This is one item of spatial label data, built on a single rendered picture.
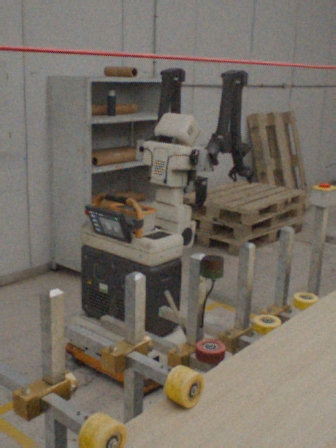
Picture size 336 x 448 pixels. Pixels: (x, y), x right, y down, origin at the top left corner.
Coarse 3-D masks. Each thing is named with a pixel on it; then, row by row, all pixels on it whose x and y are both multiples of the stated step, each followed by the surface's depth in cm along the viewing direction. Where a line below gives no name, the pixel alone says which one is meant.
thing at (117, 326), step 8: (104, 320) 175; (112, 320) 175; (120, 320) 175; (112, 328) 173; (120, 328) 171; (152, 336) 165; (160, 344) 161; (168, 344) 160; (176, 344) 161; (160, 352) 162; (192, 360) 154; (200, 368) 152; (208, 368) 151
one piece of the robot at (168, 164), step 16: (160, 144) 299; (144, 160) 307; (160, 160) 300; (176, 160) 293; (192, 160) 296; (160, 176) 300; (176, 176) 300; (160, 192) 310; (176, 192) 305; (160, 208) 313; (176, 208) 305; (160, 224) 314; (176, 224) 307; (192, 224) 315; (192, 240) 318
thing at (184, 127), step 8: (160, 120) 307; (168, 120) 303; (176, 120) 300; (184, 120) 297; (192, 120) 297; (160, 128) 303; (168, 128) 299; (176, 128) 296; (184, 128) 295; (192, 128) 299; (200, 128) 306; (176, 136) 296; (184, 136) 295; (192, 136) 300; (184, 144) 299; (192, 144) 302
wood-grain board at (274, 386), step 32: (288, 320) 169; (320, 320) 170; (256, 352) 149; (288, 352) 150; (320, 352) 150; (224, 384) 133; (256, 384) 134; (288, 384) 134; (320, 384) 135; (160, 416) 120; (192, 416) 121; (224, 416) 121; (256, 416) 121; (288, 416) 122; (320, 416) 122
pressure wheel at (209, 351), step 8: (200, 344) 151; (208, 344) 151; (216, 344) 152; (200, 352) 148; (208, 352) 147; (216, 352) 147; (224, 352) 150; (200, 360) 149; (208, 360) 148; (216, 360) 148
